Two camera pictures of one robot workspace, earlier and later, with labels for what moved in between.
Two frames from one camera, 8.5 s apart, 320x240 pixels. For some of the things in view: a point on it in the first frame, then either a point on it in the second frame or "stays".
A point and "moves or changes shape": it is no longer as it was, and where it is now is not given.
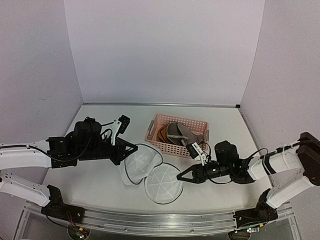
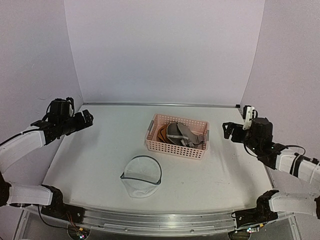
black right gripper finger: (197, 177) to (228, 131)
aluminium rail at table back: (237, 106) stays
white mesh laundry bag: (163, 183) moves or changes shape
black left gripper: (120, 152) to (81, 123)
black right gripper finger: (197, 170) to (232, 126)
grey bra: (179, 133) stays
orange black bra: (162, 134) stays
